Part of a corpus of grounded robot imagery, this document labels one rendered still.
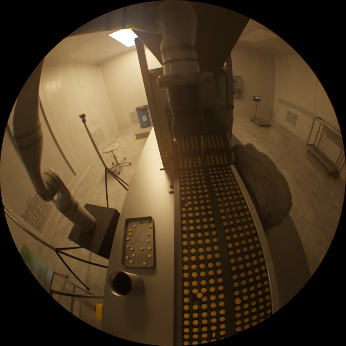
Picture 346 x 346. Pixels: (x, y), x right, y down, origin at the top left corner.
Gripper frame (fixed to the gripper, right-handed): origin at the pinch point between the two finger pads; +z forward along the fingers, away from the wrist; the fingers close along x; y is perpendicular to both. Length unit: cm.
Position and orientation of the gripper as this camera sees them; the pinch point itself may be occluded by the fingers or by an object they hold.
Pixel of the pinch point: (192, 160)
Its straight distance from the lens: 31.0
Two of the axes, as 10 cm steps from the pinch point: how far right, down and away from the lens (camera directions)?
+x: -9.9, 1.0, 1.0
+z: 1.5, 7.5, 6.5
